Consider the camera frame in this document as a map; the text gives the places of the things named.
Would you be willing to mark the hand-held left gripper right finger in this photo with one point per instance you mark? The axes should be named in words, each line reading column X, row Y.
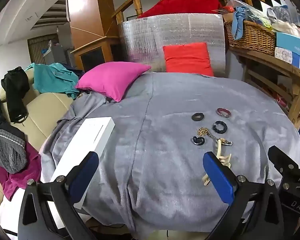
column 217, row 177

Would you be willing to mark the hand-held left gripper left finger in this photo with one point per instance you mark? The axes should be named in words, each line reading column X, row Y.
column 86, row 172

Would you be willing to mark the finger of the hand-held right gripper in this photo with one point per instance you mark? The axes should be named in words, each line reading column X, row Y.
column 282, row 158

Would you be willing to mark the gold flower brooch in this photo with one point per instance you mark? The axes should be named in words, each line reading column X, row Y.
column 202, row 131

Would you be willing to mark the dark fuzzy hair scrunchie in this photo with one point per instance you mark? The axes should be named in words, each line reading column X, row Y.
column 198, row 116

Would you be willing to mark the cream hair claw clip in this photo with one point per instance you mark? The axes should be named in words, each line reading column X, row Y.
column 221, row 158

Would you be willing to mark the white flat box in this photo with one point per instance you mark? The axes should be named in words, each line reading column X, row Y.
column 90, row 140

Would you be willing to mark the small black hair clip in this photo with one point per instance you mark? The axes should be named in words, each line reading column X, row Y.
column 198, row 140

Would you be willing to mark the maroon bangle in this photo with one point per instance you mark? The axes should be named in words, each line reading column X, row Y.
column 223, row 112

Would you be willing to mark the magenta cloth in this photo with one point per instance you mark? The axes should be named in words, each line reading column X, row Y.
column 20, row 177

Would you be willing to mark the beige sofa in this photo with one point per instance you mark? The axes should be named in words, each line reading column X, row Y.
column 42, row 112

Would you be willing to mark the grey bed cover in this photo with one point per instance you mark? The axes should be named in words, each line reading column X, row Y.
column 152, row 130

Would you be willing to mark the grey knitted sweater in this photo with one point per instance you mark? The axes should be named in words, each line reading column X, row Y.
column 7, row 147

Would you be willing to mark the wooden shelf unit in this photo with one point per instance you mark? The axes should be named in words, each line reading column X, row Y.
column 272, row 65

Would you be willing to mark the pink pillow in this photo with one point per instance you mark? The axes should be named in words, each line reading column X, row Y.
column 112, row 80

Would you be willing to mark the teal shirt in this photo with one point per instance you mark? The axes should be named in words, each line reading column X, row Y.
column 55, row 80

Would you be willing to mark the white patterned box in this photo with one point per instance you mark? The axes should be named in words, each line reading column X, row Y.
column 283, row 55

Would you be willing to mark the black garment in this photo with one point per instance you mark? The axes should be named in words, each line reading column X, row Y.
column 15, row 92

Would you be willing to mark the blue cardboard box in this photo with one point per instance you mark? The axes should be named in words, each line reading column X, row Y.
column 293, row 46

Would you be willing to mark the wooden cabinet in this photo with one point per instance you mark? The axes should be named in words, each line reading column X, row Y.
column 95, row 55

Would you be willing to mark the red pillow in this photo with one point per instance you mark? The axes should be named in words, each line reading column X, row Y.
column 187, row 58

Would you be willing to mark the wicker basket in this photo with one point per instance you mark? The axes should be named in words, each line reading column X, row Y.
column 250, row 36

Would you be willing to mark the clear plastic bag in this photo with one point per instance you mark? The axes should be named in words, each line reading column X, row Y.
column 281, row 13

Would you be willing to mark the light blue cloth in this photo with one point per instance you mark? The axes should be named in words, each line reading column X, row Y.
column 240, row 20

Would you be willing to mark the silver foil insulation panel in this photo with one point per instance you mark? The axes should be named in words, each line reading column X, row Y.
column 145, row 37

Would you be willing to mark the wooden pillar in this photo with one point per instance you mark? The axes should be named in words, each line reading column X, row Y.
column 90, row 12

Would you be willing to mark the red cloth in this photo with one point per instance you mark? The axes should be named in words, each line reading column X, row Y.
column 190, row 2

